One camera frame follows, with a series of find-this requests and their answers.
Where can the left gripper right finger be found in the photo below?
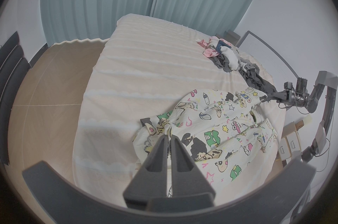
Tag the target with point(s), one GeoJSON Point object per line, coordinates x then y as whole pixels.
{"type": "Point", "coordinates": [200, 183]}

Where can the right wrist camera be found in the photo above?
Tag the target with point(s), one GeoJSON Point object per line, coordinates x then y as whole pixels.
{"type": "Point", "coordinates": [288, 85]}

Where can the pile of clothes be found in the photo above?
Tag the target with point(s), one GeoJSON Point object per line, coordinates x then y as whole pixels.
{"type": "Point", "coordinates": [224, 55]}

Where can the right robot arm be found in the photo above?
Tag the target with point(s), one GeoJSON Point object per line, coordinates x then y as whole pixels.
{"type": "Point", "coordinates": [326, 80]}

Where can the black garment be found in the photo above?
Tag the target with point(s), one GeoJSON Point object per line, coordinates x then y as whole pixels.
{"type": "Point", "coordinates": [258, 80]}

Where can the bed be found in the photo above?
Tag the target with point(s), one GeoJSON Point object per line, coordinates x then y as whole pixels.
{"type": "Point", "coordinates": [145, 64]}

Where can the wooden white bedside table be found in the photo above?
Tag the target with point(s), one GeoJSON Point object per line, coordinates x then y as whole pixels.
{"type": "Point", "coordinates": [289, 143]}

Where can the grey bedside table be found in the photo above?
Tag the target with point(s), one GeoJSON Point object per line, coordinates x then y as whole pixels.
{"type": "Point", "coordinates": [228, 36]}

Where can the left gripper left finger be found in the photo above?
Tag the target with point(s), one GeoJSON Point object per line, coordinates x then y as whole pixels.
{"type": "Point", "coordinates": [137, 186]}

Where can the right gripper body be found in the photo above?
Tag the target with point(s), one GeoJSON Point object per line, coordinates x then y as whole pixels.
{"type": "Point", "coordinates": [285, 95]}

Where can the black sofa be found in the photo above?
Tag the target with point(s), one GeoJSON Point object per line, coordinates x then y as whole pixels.
{"type": "Point", "coordinates": [13, 80]}

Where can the grey garment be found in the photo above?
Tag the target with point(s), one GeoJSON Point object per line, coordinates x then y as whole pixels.
{"type": "Point", "coordinates": [245, 64]}

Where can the white printed pyjama top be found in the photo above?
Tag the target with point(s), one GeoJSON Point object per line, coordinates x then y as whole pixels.
{"type": "Point", "coordinates": [211, 125]}

